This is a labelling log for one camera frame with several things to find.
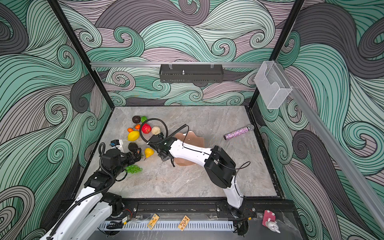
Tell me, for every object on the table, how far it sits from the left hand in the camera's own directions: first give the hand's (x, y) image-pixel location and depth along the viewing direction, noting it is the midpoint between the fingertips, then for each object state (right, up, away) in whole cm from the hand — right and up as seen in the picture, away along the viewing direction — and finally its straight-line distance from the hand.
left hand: (135, 150), depth 80 cm
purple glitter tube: (+72, +11, +22) cm, 77 cm away
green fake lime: (-4, +17, +27) cm, 32 cm away
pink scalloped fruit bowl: (+31, +4, +18) cm, 36 cm away
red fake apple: (0, +10, +24) cm, 26 cm away
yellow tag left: (+13, -32, -11) cm, 36 cm away
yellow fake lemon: (-7, +6, +16) cm, 18 cm away
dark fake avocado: (-6, 0, +11) cm, 12 cm away
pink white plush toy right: (+66, -29, -14) cm, 74 cm away
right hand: (+18, -3, +6) cm, 19 cm away
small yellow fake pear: (+5, -4, +10) cm, 12 cm away
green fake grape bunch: (-3, -12, +5) cm, 14 cm away
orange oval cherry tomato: (-12, +9, +23) cm, 27 cm away
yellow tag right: (+27, -32, -12) cm, 44 cm away
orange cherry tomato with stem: (-8, +11, +25) cm, 29 cm away
